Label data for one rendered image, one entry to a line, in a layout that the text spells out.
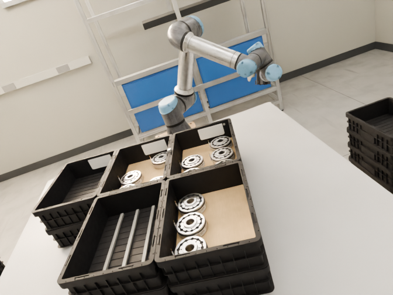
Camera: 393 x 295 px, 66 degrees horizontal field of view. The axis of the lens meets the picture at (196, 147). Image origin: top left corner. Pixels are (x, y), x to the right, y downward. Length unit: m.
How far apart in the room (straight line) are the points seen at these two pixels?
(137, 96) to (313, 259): 2.53
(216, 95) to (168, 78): 0.55
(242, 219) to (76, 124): 3.52
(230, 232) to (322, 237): 0.32
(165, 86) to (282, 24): 1.90
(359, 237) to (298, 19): 3.64
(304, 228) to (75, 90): 3.50
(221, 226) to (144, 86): 2.34
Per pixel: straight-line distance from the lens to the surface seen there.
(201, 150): 1.48
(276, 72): 1.45
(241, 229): 1.01
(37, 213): 1.43
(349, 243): 1.11
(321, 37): 4.65
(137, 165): 1.57
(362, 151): 2.07
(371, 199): 1.26
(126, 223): 1.23
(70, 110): 4.26
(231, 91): 3.33
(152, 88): 3.18
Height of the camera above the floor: 1.54
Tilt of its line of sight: 28 degrees down
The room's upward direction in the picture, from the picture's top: 19 degrees counter-clockwise
